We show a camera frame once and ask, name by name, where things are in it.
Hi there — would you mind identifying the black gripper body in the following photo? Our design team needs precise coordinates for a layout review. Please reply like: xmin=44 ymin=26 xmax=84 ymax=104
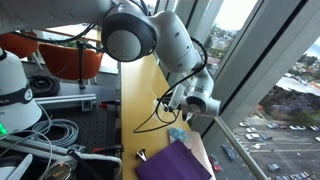
xmin=160 ymin=96 xmax=172 ymax=114

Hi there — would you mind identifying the clear plastic straw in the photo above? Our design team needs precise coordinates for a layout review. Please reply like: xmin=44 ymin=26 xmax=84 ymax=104
xmin=147 ymin=86 xmax=160 ymax=103

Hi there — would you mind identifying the white paper sheet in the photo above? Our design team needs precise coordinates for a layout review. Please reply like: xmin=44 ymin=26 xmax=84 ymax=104
xmin=167 ymin=126 xmax=217 ymax=180

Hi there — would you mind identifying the black metal binder clip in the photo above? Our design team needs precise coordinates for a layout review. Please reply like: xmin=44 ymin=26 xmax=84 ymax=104
xmin=135 ymin=148 xmax=149 ymax=163

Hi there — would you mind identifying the purple cloth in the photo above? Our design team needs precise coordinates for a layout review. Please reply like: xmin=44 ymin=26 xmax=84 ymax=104
xmin=134 ymin=138 xmax=213 ymax=180

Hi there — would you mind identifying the grey metal window handrail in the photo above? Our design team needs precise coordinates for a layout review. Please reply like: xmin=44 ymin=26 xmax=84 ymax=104
xmin=213 ymin=114 xmax=269 ymax=180

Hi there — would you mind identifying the light wooden desk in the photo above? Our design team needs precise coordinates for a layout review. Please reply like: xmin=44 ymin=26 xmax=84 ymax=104
xmin=39 ymin=28 xmax=103 ymax=46

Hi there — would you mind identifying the short aluminium extrusion bar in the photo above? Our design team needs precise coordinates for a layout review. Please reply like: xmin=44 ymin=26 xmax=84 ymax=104
xmin=34 ymin=93 xmax=98 ymax=112

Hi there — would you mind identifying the orange chair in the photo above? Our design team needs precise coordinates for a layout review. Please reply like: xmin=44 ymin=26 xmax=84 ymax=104
xmin=38 ymin=43 xmax=105 ymax=82
xmin=0 ymin=31 xmax=40 ymax=60

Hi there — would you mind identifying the round chrome metal object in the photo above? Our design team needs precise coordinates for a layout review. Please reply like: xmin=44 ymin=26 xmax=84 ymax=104
xmin=42 ymin=160 xmax=73 ymax=180

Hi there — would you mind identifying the white curved plastic part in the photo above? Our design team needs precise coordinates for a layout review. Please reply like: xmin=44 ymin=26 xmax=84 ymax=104
xmin=0 ymin=153 xmax=34 ymax=180

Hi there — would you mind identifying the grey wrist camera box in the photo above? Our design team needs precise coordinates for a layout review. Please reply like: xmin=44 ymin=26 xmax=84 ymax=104
xmin=167 ymin=83 xmax=186 ymax=112

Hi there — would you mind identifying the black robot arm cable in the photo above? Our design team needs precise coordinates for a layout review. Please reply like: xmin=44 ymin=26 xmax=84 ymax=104
xmin=9 ymin=23 xmax=210 ymax=134

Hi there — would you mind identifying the red handled clamp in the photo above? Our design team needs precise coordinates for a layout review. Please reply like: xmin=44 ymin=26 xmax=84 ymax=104
xmin=98 ymin=99 xmax=121 ymax=109
xmin=91 ymin=144 xmax=125 ymax=156

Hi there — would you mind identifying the black camera stand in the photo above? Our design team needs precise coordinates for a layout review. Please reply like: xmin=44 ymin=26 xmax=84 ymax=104
xmin=75 ymin=39 xmax=106 ymax=90

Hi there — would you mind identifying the grey coiled cable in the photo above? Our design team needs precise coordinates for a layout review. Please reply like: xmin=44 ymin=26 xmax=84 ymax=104
xmin=30 ymin=118 xmax=80 ymax=148

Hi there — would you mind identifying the black coiled cable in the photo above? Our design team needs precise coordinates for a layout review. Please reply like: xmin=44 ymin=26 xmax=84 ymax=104
xmin=27 ymin=74 xmax=61 ymax=98

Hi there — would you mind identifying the long grey metal frame bar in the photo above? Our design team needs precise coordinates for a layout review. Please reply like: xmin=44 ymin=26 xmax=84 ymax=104
xmin=0 ymin=134 xmax=123 ymax=168

